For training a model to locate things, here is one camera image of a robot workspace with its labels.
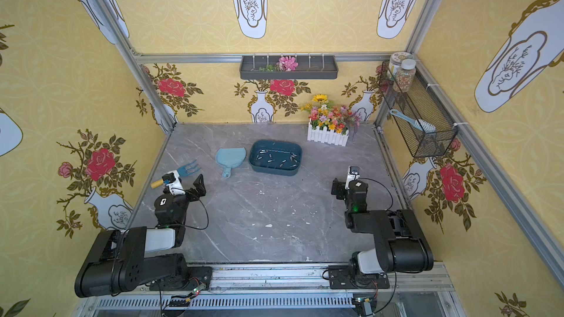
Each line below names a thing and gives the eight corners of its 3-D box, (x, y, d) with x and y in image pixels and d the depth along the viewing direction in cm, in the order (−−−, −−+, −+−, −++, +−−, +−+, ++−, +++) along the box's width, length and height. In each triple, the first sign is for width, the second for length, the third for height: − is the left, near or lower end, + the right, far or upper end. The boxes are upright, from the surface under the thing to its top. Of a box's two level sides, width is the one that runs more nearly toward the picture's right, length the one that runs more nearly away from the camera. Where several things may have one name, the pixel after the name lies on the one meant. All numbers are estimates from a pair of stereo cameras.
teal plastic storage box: (248, 175, 103) (246, 170, 99) (251, 145, 115) (250, 139, 111) (302, 175, 103) (303, 170, 99) (300, 145, 114) (301, 139, 111)
